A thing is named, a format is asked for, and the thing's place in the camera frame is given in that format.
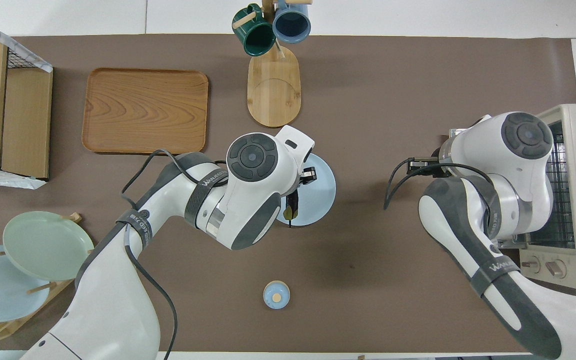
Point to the wooden plate rack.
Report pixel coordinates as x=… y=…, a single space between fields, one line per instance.
x=43 y=287

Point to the dark green mug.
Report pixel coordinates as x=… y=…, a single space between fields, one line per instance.
x=255 y=35

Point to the brown table mat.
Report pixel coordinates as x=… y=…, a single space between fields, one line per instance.
x=393 y=75

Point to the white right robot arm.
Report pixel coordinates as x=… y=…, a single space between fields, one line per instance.
x=513 y=150

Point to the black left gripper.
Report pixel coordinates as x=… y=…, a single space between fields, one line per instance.
x=307 y=176

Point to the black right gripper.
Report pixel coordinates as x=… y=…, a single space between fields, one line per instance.
x=423 y=166

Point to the wooden mug tree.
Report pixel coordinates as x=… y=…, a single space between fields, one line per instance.
x=274 y=95

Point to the blue mug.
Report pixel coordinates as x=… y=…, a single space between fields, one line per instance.
x=292 y=22

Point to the wooden serving tray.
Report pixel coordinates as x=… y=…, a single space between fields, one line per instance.
x=143 y=112

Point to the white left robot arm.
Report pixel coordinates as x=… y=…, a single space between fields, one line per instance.
x=248 y=200

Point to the pale green racked plate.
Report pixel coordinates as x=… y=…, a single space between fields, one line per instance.
x=43 y=245

